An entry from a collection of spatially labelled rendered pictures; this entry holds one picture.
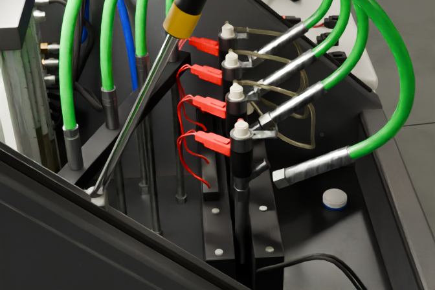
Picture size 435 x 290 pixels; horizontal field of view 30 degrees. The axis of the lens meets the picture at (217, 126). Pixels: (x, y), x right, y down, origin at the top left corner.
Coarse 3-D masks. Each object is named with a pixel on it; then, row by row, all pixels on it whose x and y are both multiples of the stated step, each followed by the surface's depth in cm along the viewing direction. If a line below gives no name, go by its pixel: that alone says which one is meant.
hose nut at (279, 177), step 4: (284, 168) 88; (276, 172) 88; (280, 172) 88; (284, 172) 87; (276, 176) 88; (280, 176) 88; (284, 176) 87; (276, 180) 88; (280, 180) 88; (284, 180) 87; (276, 184) 88; (280, 184) 88; (284, 184) 88; (288, 184) 88
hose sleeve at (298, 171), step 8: (336, 152) 84; (344, 152) 83; (312, 160) 86; (320, 160) 85; (328, 160) 84; (336, 160) 84; (344, 160) 83; (352, 160) 83; (288, 168) 87; (296, 168) 86; (304, 168) 86; (312, 168) 85; (320, 168) 85; (328, 168) 85; (288, 176) 87; (296, 176) 86; (304, 176) 86; (312, 176) 86
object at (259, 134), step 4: (256, 132) 97; (260, 132) 97; (264, 132) 97; (268, 132) 97; (272, 132) 97; (256, 136) 96; (260, 136) 96; (264, 136) 96; (268, 136) 96; (272, 136) 96
